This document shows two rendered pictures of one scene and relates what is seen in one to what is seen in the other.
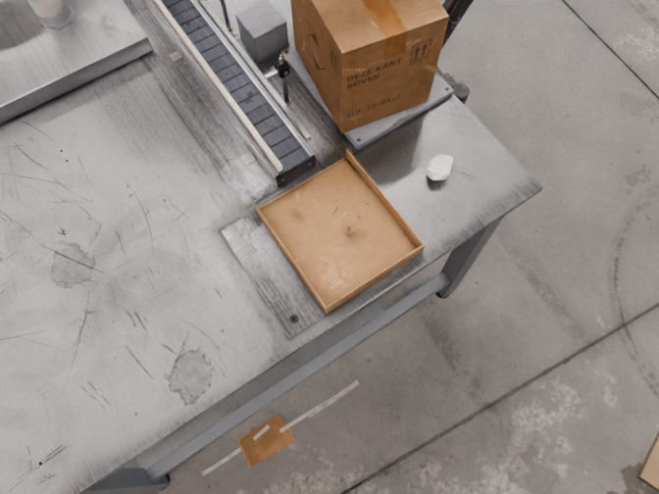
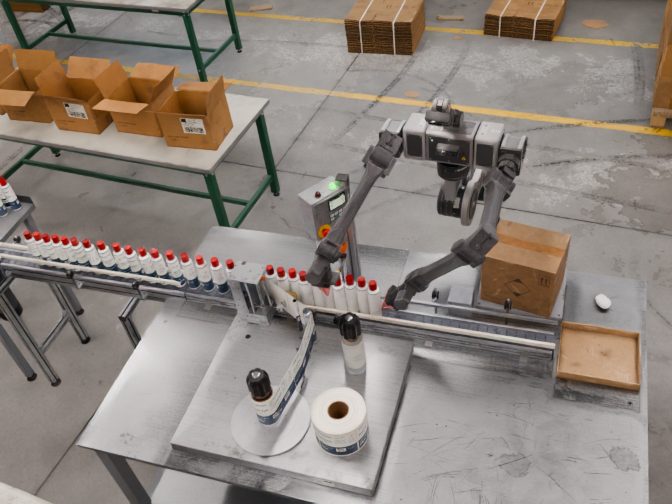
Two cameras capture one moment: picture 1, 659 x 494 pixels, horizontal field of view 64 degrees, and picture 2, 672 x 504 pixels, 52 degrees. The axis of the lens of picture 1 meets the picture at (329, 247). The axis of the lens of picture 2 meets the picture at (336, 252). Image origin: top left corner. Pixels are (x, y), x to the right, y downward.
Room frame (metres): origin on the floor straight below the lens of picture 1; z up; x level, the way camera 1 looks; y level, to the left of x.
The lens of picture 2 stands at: (-0.26, 1.68, 3.13)
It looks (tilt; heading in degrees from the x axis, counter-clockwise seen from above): 43 degrees down; 325
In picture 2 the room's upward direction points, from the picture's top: 9 degrees counter-clockwise
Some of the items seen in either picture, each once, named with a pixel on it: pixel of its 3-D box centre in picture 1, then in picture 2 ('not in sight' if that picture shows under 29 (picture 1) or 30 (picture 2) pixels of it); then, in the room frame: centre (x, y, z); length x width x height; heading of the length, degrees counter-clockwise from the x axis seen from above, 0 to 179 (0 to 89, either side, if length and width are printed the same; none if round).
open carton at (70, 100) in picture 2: not in sight; (79, 97); (3.97, 0.57, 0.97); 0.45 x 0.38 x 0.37; 120
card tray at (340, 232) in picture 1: (336, 226); (598, 354); (0.50, -0.02, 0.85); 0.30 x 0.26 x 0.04; 32
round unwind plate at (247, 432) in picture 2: not in sight; (270, 419); (1.18, 1.11, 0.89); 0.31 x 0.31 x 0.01
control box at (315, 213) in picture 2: not in sight; (325, 208); (1.48, 0.49, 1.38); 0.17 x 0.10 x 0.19; 87
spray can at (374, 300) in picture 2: not in sight; (374, 299); (1.27, 0.47, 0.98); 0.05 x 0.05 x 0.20
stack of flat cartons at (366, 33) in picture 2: not in sight; (385, 24); (4.32, -2.45, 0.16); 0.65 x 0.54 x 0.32; 31
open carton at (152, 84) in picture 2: not in sight; (143, 98); (3.60, 0.29, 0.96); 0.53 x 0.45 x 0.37; 118
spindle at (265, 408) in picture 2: not in sight; (263, 397); (1.18, 1.11, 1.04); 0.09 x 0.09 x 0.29
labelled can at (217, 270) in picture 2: not in sight; (219, 275); (1.89, 0.85, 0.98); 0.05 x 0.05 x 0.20
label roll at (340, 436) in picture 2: not in sight; (340, 421); (0.95, 0.95, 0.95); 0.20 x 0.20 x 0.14
